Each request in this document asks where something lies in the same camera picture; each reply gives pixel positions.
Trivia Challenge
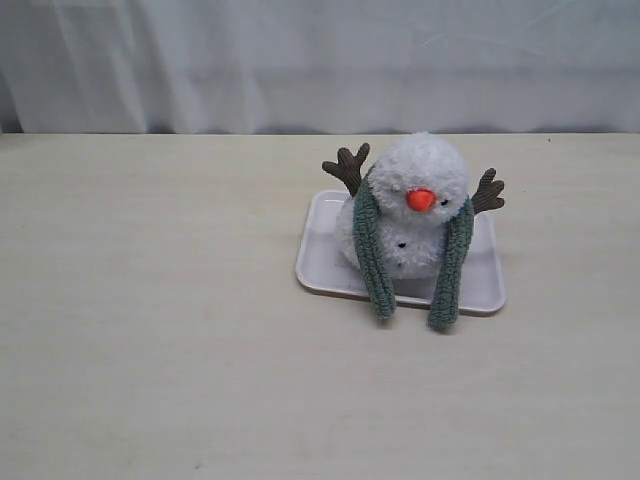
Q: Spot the white rectangular plastic tray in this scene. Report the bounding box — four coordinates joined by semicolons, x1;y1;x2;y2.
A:
295;189;507;316

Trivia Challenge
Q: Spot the white plush snowman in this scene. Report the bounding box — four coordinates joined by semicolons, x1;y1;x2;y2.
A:
321;131;505;280

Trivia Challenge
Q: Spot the green knitted scarf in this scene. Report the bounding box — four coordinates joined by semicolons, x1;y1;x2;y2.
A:
347;177;475;331

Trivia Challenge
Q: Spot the white backdrop curtain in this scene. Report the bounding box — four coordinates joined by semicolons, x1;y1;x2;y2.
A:
1;1;639;134

